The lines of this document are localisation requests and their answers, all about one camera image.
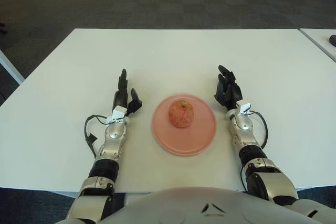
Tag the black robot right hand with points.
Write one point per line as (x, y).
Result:
(231, 93)

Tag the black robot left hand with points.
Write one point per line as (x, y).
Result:
(120, 98)

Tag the red apple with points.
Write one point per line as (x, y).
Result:
(181, 113)

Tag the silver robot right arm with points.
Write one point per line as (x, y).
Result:
(244, 127)

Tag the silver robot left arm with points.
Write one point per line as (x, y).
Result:
(113, 134)

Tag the pink round plate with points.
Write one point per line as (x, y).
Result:
(199, 140)

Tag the grey handheld controller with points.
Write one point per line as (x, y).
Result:
(333, 40)

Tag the silver robot torso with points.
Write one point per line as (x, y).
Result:
(183, 205)

